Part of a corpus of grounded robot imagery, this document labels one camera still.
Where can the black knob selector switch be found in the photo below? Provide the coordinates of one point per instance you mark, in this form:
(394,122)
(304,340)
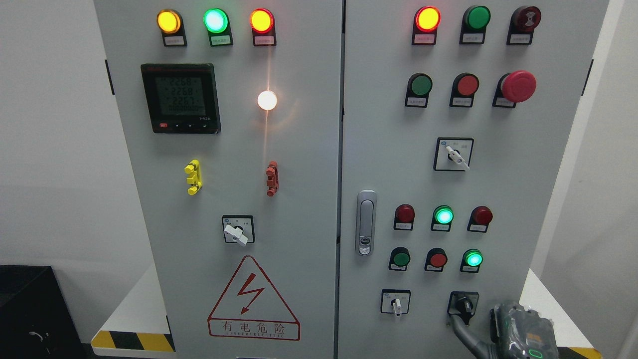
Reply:
(463,304)

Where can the grey electrical control cabinet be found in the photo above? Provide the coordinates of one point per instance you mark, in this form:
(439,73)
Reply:
(340,70)

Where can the red terminal connector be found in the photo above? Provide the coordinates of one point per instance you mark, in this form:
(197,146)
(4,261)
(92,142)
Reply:
(272,181)

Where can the dark red indicator left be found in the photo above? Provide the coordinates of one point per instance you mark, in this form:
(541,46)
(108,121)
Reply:
(404,217)

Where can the dark red indicator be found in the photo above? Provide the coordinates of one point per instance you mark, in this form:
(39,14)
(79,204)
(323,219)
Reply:
(479,219)
(404,217)

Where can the white lit indicator lamp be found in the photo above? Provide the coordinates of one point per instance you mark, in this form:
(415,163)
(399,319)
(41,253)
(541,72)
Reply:
(267,100)

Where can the green push button lower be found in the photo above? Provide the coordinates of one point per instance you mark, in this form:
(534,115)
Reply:
(399,259)

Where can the green push button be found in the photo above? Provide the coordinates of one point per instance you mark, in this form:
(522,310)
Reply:
(399,259)
(417,90)

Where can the yellow terminal connector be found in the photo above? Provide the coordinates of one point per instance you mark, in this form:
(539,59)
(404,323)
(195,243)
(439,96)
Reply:
(193,176)

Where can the green lit indicator middle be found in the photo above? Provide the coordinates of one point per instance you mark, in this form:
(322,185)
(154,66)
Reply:
(442,218)

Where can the green lit indicator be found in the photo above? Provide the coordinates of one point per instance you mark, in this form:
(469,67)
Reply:
(218,26)
(442,218)

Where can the green push button upper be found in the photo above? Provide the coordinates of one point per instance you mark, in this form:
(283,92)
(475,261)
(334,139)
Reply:
(417,90)

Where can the red push button lower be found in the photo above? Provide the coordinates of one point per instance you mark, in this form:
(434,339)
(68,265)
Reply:
(436,260)

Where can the red push button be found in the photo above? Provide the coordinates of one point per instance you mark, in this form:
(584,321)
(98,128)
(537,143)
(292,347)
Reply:
(436,260)
(465,85)

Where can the red electric hazard warning sticker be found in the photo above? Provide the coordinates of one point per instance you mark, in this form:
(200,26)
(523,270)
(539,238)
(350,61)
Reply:
(251,307)

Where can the black digital power meter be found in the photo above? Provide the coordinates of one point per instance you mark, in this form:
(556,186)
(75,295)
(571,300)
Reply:
(182,98)

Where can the dark red indicator right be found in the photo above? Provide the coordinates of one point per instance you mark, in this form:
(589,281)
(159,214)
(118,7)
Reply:
(479,219)

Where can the orange-red indicator light top left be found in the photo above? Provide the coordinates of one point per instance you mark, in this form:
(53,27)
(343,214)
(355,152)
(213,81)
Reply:
(263,28)

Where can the green lit button lower right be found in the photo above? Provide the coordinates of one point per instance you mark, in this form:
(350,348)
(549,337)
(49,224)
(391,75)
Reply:
(471,261)

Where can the red push button upper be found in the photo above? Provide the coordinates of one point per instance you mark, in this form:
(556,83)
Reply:
(465,85)

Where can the green lit indicator top left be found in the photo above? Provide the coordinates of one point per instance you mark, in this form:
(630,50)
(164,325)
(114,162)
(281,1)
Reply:
(218,26)

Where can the red-yellow indicator light right door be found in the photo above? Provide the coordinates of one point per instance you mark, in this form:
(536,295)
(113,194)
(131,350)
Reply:
(425,26)

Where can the red emergency stop mushroom button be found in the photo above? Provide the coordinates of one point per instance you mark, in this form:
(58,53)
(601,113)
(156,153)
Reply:
(513,88)

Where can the yellow indicator light top left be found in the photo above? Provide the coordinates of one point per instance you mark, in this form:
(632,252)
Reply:
(172,28)

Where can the green indicator light top right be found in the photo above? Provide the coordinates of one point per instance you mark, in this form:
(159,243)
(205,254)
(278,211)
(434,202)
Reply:
(474,24)

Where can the white platform with hazard stripes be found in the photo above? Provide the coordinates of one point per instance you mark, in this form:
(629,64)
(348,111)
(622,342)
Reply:
(139,328)

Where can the dark red buzzer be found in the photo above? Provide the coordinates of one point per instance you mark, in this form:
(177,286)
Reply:
(522,24)

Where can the black box lower left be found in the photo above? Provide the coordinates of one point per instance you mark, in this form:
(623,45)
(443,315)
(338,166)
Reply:
(34,319)

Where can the silver cabinet door handle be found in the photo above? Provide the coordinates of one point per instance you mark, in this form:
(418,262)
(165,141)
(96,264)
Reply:
(365,228)

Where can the white-handled selector switch left door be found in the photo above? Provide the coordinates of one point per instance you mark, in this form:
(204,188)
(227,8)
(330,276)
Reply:
(238,229)

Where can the white-handled selector switch upper right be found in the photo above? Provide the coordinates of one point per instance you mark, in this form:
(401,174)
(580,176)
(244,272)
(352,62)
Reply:
(453,154)

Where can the white-handled selector switch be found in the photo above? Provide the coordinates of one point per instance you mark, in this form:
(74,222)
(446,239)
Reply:
(453,154)
(395,302)

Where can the white-handled selector switch lower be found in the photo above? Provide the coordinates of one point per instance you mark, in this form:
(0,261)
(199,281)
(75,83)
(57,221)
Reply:
(395,302)

